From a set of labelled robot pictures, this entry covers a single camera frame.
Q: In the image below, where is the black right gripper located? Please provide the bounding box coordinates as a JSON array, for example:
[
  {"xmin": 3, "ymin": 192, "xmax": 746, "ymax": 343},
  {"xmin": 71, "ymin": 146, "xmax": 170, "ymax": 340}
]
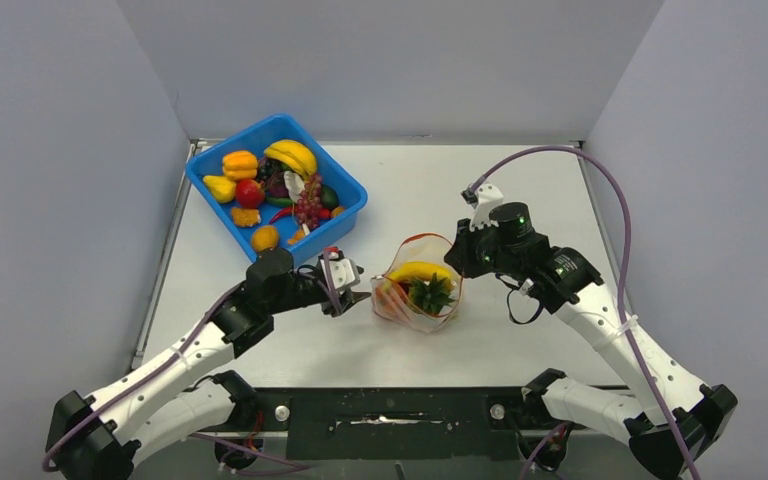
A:
[{"xmin": 446, "ymin": 214, "xmax": 521, "ymax": 279}]

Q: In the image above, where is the yellow toy banana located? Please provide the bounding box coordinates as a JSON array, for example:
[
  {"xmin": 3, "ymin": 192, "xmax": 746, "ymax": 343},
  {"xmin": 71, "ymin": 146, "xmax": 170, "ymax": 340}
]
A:
[{"xmin": 385, "ymin": 261, "xmax": 458, "ymax": 287}]

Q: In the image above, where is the orange toy pineapple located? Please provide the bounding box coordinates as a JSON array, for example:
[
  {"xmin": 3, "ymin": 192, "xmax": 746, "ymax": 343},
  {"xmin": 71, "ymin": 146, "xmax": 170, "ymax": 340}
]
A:
[{"xmin": 408, "ymin": 277, "xmax": 455, "ymax": 315}]

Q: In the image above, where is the orange toy carrot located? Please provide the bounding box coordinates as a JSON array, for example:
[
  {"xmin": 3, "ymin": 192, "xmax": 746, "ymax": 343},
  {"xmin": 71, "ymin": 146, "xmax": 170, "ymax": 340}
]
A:
[{"xmin": 373, "ymin": 282, "xmax": 408, "ymax": 322}]

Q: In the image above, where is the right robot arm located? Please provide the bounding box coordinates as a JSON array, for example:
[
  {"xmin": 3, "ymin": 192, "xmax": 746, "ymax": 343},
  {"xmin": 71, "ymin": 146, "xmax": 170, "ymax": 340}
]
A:
[{"xmin": 444, "ymin": 202, "xmax": 738, "ymax": 479}]

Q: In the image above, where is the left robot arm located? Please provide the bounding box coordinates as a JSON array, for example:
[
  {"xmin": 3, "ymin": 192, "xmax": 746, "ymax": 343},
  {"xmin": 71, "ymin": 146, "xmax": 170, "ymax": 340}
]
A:
[{"xmin": 42, "ymin": 247, "xmax": 370, "ymax": 479}]

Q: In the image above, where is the red toy chili pepper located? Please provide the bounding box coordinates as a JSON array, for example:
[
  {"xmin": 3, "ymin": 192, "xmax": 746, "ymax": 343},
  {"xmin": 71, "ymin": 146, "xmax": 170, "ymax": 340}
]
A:
[{"xmin": 269, "ymin": 207, "xmax": 332, "ymax": 224}]

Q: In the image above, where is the small red grape bunch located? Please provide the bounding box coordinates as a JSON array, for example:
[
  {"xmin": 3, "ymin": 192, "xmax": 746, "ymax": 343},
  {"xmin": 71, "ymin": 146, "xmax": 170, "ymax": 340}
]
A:
[{"xmin": 294, "ymin": 173, "xmax": 323, "ymax": 231}]

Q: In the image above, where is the dark green toy avocado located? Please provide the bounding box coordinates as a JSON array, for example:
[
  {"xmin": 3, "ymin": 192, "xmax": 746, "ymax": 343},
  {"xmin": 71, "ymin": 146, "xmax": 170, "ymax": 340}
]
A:
[{"xmin": 319, "ymin": 185, "xmax": 340, "ymax": 211}]

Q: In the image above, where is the yellow toy mango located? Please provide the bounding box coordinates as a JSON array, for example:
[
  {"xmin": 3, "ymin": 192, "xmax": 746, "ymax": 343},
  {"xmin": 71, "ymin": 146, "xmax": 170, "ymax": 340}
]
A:
[{"xmin": 249, "ymin": 225, "xmax": 280, "ymax": 253}]

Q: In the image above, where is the green toy chili pepper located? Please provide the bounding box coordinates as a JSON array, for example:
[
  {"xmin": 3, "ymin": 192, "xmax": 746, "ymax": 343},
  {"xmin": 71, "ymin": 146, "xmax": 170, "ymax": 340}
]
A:
[{"xmin": 264, "ymin": 196, "xmax": 295, "ymax": 209}]

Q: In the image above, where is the white toy garlic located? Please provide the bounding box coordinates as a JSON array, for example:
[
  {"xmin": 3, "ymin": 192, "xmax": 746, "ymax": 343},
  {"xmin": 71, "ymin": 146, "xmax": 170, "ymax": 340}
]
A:
[{"xmin": 283, "ymin": 171, "xmax": 306, "ymax": 202}]

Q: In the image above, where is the orange toy fried nugget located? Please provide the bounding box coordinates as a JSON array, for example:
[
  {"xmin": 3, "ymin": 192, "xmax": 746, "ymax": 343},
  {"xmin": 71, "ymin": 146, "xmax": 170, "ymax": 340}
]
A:
[{"xmin": 230, "ymin": 207, "xmax": 262, "ymax": 228}]

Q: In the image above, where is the blue plastic bin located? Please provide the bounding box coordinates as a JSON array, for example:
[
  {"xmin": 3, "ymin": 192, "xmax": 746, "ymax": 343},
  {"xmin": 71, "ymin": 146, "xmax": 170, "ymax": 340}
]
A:
[{"xmin": 185, "ymin": 114, "xmax": 368, "ymax": 266}]

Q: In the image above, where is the red toy apple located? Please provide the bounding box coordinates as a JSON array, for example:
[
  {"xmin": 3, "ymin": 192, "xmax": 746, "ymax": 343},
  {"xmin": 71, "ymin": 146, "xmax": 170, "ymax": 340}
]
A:
[{"xmin": 235, "ymin": 179, "xmax": 266, "ymax": 209}]

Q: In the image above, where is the small black grape bunch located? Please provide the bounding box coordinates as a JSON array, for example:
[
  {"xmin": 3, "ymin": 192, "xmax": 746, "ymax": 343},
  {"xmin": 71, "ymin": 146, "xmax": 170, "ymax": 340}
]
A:
[{"xmin": 255, "ymin": 157, "xmax": 285, "ymax": 189}]

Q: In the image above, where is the yellow banana bunch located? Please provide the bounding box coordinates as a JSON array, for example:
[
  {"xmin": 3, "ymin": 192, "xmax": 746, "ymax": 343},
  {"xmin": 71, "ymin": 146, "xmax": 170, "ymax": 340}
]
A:
[{"xmin": 264, "ymin": 139, "xmax": 318, "ymax": 178}]

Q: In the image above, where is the yellow toy lemon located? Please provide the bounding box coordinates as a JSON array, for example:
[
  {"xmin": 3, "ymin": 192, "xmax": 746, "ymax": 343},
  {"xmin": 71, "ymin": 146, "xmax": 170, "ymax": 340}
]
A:
[{"xmin": 202, "ymin": 175, "xmax": 237, "ymax": 204}]

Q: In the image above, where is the orange toy bell pepper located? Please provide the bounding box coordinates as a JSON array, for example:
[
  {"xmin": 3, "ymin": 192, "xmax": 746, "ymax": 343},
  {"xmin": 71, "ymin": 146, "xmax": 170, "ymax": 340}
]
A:
[{"xmin": 222, "ymin": 150, "xmax": 259, "ymax": 181}]

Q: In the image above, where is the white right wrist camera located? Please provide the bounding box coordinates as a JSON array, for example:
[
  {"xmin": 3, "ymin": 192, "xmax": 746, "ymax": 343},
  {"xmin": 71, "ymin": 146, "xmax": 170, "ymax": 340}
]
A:
[{"xmin": 461, "ymin": 183, "xmax": 504, "ymax": 232}]

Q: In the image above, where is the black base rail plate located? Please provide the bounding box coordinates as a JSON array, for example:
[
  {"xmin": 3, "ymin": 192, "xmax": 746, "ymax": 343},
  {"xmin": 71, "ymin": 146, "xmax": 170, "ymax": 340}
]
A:
[{"xmin": 214, "ymin": 387, "xmax": 587, "ymax": 473}]

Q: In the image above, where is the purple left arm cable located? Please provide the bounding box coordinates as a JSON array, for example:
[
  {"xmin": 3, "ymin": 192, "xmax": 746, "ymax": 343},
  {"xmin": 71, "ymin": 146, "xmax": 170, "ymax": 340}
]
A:
[{"xmin": 42, "ymin": 248, "xmax": 346, "ymax": 477}]

